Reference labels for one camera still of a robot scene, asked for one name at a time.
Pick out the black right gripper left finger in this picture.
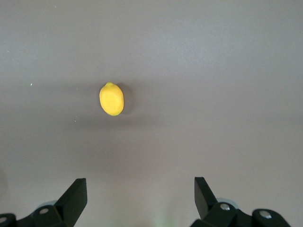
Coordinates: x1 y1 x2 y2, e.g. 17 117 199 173
0 178 88 227

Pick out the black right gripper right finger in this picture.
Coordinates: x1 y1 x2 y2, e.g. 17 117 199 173
190 176 288 227

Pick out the yellow lemon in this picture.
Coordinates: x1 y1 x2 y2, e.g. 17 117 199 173
98 81 125 117

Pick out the brown table cover sheet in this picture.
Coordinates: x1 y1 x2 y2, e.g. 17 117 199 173
0 0 303 227

